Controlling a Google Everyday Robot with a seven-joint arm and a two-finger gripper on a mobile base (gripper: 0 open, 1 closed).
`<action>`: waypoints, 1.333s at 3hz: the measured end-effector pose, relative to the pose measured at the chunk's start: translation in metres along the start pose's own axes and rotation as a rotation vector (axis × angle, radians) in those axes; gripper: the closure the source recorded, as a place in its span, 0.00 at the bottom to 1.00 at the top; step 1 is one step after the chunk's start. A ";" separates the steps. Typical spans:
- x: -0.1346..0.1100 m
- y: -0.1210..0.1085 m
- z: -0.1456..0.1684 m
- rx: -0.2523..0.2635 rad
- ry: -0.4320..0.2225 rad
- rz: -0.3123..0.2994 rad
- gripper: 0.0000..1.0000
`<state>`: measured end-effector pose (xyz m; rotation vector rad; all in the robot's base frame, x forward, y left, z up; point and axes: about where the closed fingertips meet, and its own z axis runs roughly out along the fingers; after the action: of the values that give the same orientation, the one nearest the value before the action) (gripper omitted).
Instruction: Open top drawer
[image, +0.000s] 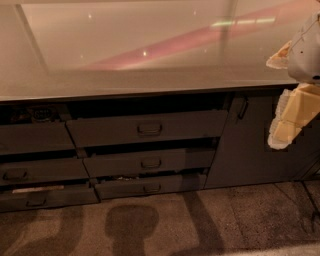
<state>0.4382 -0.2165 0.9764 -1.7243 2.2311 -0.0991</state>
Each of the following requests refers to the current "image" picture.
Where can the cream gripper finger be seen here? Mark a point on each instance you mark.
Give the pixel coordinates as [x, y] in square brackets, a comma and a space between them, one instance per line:
[295, 109]
[280, 59]

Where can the grey drawer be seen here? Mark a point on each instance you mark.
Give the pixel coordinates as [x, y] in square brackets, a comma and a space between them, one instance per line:
[149, 161]
[107, 131]
[150, 186]
[42, 171]
[69, 195]
[31, 138]

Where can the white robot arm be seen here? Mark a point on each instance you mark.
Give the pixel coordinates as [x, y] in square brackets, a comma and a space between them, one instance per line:
[304, 53]

